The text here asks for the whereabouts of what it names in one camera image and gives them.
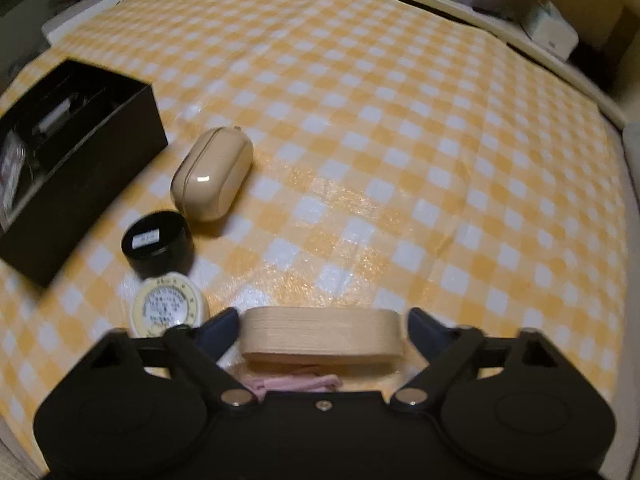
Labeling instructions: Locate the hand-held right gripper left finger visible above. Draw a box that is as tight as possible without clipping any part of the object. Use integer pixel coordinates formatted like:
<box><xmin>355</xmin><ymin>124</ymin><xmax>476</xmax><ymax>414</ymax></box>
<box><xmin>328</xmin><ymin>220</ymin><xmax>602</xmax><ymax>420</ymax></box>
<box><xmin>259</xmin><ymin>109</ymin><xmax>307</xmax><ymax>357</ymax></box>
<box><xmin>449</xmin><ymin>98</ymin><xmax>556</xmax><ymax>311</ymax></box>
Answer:
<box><xmin>86</xmin><ymin>307</ymin><xmax>257</xmax><ymax>409</ymax></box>

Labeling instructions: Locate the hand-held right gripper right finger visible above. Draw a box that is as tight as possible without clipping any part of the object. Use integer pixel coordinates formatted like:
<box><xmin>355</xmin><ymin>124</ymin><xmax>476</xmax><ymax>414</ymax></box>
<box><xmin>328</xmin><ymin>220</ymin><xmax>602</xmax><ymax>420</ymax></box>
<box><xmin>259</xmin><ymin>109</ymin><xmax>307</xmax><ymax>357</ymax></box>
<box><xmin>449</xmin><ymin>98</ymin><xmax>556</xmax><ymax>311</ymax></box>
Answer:
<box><xmin>390</xmin><ymin>307</ymin><xmax>568</xmax><ymax>409</ymax></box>

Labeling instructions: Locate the white round tin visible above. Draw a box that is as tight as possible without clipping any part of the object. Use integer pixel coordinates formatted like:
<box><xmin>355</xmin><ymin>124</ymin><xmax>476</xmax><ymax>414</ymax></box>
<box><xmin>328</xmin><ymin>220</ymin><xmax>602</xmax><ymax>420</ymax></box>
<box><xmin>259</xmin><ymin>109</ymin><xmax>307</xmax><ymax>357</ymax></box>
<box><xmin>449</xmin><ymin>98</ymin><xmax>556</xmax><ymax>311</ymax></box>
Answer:
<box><xmin>131</xmin><ymin>273</ymin><xmax>209</xmax><ymax>339</ymax></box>

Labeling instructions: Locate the black round jar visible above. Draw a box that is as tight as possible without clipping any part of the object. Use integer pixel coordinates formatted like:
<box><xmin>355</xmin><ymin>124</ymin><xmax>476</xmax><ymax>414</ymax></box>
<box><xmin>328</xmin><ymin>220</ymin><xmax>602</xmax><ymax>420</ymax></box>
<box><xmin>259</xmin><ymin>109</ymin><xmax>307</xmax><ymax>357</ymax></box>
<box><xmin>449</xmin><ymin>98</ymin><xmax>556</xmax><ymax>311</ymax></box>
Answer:
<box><xmin>121</xmin><ymin>212</ymin><xmax>194</xmax><ymax>281</ymax></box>

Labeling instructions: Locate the beige wooden case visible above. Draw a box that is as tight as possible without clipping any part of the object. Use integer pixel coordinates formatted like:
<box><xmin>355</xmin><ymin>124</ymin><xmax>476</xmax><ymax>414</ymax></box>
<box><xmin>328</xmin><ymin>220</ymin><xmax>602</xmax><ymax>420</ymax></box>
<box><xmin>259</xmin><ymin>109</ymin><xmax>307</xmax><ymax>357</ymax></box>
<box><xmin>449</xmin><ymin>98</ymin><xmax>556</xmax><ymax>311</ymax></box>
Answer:
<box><xmin>241</xmin><ymin>307</ymin><xmax>403</xmax><ymax>369</ymax></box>

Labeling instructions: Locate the beige earbud case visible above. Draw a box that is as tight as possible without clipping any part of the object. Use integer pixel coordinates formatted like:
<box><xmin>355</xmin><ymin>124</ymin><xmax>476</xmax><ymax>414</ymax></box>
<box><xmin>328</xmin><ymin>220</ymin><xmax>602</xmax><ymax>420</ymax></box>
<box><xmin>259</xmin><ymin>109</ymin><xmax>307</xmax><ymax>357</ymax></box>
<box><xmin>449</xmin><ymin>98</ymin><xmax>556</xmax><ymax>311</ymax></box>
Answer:
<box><xmin>170</xmin><ymin>127</ymin><xmax>254</xmax><ymax>223</ymax></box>

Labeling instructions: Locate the large black box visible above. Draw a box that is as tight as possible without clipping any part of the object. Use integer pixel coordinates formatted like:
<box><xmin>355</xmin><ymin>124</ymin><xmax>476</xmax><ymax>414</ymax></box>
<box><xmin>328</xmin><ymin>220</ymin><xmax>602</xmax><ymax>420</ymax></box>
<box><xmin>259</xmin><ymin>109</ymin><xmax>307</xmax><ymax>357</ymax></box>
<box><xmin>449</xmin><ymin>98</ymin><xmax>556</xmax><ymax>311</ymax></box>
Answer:
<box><xmin>0</xmin><ymin>58</ymin><xmax>169</xmax><ymax>289</ymax></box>

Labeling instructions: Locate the yellow checked mat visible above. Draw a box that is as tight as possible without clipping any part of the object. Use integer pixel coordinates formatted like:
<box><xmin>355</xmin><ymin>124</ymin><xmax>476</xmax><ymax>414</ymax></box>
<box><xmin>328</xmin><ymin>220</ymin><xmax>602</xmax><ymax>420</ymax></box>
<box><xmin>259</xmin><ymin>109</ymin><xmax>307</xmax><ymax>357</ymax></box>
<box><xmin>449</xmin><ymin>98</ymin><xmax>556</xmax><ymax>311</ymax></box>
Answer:
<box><xmin>0</xmin><ymin>0</ymin><xmax>632</xmax><ymax>458</ymax></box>

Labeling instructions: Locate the wooden shelf unit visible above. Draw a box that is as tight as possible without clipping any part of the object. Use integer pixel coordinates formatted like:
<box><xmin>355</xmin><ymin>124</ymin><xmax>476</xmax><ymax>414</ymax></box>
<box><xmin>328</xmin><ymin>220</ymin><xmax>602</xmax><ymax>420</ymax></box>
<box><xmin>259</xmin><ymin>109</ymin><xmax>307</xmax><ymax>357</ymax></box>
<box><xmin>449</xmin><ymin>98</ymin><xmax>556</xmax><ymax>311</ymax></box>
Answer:
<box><xmin>127</xmin><ymin>0</ymin><xmax>640</xmax><ymax>128</ymax></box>

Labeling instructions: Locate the white tissue box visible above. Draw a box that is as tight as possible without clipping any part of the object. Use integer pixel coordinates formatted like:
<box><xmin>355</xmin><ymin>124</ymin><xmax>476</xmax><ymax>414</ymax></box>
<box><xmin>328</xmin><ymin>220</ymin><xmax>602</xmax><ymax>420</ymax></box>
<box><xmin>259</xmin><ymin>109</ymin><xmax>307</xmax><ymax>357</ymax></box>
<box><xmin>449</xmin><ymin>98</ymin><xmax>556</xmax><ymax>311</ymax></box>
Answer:
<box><xmin>519</xmin><ymin>0</ymin><xmax>579</xmax><ymax>62</ymax></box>

